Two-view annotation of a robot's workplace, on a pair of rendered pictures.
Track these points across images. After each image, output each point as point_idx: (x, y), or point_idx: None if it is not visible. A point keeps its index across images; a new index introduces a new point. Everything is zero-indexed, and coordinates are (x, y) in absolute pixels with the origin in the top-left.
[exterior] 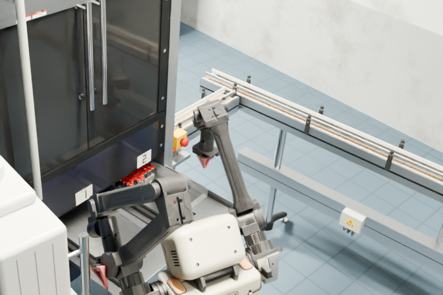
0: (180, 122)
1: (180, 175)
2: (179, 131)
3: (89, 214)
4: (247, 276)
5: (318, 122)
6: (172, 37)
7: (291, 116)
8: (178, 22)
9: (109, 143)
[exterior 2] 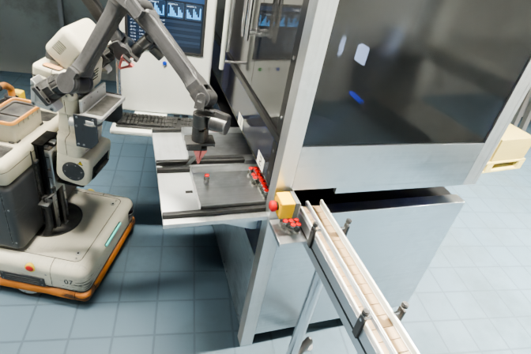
0: (327, 238)
1: None
2: (288, 199)
3: (242, 149)
4: (40, 60)
5: None
6: (300, 47)
7: None
8: (308, 34)
9: (254, 100)
